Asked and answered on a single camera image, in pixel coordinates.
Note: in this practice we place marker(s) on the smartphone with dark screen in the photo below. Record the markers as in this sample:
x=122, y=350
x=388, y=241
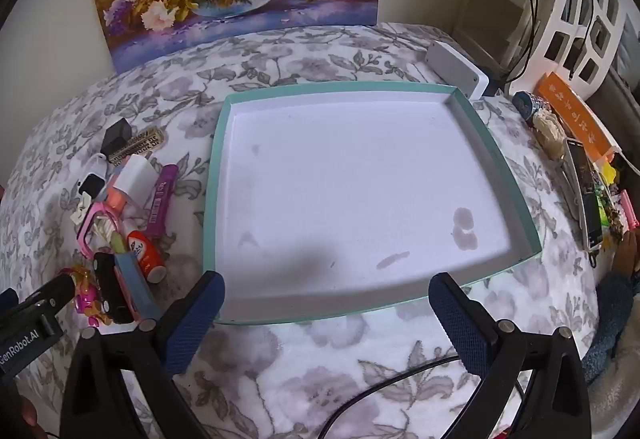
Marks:
x=586, y=194

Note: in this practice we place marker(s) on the purple lighter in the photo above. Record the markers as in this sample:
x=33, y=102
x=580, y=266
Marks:
x=161, y=201

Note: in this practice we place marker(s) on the orange white glue bottle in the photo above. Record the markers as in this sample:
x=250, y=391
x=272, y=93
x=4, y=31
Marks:
x=147, y=254

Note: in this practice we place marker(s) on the orange toy knife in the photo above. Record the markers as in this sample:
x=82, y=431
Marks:
x=117, y=196

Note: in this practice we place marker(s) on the orange long box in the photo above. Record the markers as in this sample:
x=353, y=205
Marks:
x=575, y=114

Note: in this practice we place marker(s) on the black power adapter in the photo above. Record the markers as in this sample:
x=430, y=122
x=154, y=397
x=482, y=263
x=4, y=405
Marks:
x=494, y=85

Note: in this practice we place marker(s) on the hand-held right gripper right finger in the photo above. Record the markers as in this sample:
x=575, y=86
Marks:
x=460, y=324

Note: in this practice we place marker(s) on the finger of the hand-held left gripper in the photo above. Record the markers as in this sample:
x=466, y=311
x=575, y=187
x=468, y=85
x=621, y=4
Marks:
x=52, y=289

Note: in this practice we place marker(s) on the white wall charger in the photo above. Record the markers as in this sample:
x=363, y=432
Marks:
x=137, y=176

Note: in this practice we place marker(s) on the black toy car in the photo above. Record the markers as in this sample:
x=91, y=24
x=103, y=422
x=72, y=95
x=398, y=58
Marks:
x=114, y=284

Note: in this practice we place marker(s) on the pile of colourful trinkets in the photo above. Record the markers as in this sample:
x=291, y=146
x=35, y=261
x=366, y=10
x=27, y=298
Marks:
x=615, y=199

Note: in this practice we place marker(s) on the blue toy knife green blade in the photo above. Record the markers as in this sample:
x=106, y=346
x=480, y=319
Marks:
x=132, y=279

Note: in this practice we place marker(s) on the white smartwatch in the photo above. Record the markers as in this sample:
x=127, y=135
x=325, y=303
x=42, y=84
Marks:
x=90, y=181

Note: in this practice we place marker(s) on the white flat case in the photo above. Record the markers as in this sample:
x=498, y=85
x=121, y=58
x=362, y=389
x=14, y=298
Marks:
x=570, y=184

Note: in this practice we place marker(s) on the cream lace bundle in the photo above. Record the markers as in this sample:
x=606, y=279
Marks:
x=549, y=131

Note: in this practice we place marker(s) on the gold patterned lighter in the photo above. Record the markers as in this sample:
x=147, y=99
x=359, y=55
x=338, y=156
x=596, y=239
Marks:
x=142, y=141

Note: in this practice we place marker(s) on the small black cube box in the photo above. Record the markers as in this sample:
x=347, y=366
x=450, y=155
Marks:
x=116, y=134

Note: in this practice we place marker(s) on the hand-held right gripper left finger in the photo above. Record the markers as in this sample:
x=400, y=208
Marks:
x=192, y=324

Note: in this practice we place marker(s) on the small pink doll toy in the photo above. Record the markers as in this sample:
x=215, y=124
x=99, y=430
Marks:
x=86, y=294

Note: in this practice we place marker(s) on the grey floral blanket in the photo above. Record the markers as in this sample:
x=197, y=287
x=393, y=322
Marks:
x=325, y=54

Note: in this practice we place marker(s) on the teal shallow cardboard tray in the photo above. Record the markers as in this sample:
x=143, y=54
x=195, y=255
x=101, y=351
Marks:
x=350, y=189

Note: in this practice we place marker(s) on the blue tape roll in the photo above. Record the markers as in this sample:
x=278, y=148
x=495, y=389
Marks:
x=527, y=104

